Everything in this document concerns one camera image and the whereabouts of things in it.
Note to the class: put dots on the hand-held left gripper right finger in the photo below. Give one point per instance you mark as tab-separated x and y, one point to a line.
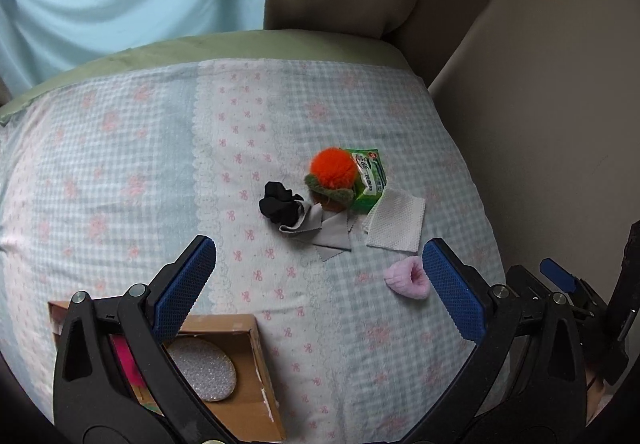
452	289

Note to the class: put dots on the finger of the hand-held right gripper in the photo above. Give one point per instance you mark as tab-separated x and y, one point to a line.
525	280
559	274

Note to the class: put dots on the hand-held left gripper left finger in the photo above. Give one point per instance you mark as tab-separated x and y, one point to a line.
186	285

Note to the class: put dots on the pink knitted sock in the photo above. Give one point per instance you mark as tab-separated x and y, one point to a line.
407	276

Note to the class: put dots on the white paper napkin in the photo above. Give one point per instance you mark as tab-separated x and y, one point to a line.
395	224

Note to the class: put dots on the silver glitter round pad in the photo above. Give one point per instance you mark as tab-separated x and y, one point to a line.
205	371

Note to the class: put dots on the pink fluffy item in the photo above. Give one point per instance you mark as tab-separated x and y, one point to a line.
125	364

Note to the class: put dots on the cardboard box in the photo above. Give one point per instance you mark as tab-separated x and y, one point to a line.
245	374

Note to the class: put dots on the checked floral bedsheet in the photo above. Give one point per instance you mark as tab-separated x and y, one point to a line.
150	174

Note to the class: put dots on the black scrunchie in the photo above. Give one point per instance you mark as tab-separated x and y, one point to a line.
280	204

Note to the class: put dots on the green tissue packet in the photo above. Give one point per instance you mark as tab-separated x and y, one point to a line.
371	181

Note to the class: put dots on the grey cloth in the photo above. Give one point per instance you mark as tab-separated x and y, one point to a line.
327	234

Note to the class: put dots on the orange pompom knit hat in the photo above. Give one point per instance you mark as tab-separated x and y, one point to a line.
332	169

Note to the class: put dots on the green mattress cover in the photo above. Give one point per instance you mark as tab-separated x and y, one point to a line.
225	44

